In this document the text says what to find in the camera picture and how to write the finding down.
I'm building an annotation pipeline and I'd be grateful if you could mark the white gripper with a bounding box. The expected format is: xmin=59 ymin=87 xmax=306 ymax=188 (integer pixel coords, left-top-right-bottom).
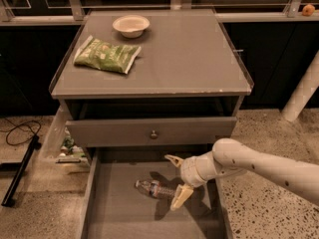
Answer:
xmin=164 ymin=152 xmax=216 ymax=211

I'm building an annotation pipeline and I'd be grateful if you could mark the clear plastic water bottle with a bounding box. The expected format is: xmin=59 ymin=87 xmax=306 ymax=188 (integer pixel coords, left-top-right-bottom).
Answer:
xmin=135 ymin=180 xmax=175 ymax=199

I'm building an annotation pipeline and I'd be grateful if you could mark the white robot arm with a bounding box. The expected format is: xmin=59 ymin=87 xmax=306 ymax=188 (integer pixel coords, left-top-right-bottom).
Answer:
xmin=165 ymin=138 xmax=319 ymax=210

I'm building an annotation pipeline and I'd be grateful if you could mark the grey top drawer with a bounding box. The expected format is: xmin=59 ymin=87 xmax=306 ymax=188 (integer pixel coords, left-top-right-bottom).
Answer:
xmin=66 ymin=117 xmax=236 ymax=147

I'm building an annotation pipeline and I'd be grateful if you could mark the round metal drawer knob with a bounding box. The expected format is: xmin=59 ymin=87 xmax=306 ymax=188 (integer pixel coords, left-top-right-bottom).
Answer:
xmin=150 ymin=130 xmax=159 ymax=139

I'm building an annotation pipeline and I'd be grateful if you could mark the open grey middle drawer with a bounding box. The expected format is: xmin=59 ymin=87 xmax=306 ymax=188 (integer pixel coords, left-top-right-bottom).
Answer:
xmin=77 ymin=150 xmax=233 ymax=239

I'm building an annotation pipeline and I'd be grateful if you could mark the grey drawer cabinet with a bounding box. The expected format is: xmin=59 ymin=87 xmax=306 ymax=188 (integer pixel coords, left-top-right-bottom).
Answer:
xmin=51 ymin=10 xmax=253 ymax=158

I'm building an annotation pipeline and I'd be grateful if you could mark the clear plastic storage bin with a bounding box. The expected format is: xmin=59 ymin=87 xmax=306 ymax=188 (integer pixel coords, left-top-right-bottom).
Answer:
xmin=39 ymin=108 xmax=90 ymax=174

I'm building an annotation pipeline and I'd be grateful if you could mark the green chip bag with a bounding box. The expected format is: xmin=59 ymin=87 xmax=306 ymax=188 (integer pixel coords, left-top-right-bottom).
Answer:
xmin=73 ymin=36 xmax=142 ymax=75

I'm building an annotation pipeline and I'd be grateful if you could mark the white paper bowl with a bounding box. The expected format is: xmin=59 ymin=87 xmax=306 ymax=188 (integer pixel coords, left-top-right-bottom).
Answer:
xmin=113 ymin=15 xmax=151 ymax=39

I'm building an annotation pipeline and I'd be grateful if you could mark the black metal stand leg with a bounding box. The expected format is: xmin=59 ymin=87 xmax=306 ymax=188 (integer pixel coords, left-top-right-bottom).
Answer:
xmin=1 ymin=134 xmax=41 ymax=207

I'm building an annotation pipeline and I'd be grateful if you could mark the small orange object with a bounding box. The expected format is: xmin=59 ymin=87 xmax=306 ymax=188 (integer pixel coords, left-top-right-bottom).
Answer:
xmin=302 ymin=4 xmax=315 ymax=16

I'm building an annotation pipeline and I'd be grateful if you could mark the black floor cable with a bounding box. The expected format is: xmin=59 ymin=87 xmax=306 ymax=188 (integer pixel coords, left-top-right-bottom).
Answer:
xmin=0 ymin=117 xmax=43 ymax=147

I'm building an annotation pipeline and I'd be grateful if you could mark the metal railing frame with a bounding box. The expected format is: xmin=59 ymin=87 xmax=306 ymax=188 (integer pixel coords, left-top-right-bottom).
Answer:
xmin=0 ymin=0 xmax=319 ymax=26

